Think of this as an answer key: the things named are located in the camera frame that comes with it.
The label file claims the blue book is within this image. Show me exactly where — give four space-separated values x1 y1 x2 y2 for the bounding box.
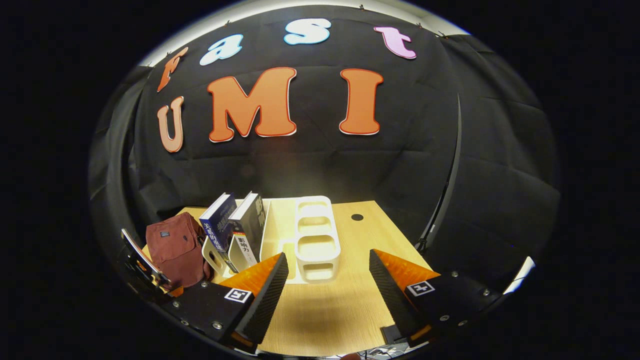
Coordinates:
199 192 239 273

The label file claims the black and white book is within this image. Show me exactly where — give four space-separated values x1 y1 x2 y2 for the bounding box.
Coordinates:
227 191 267 268

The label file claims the maroon schoolbag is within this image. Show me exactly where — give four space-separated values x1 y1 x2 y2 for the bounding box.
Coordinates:
145 212 214 291

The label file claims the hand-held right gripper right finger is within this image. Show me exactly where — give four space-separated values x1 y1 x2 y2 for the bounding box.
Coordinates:
369 248 503 348

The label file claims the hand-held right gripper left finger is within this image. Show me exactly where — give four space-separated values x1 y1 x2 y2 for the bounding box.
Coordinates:
167 251 290 354

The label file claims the white bookshelf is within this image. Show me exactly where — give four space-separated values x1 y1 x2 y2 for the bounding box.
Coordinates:
201 195 342 285

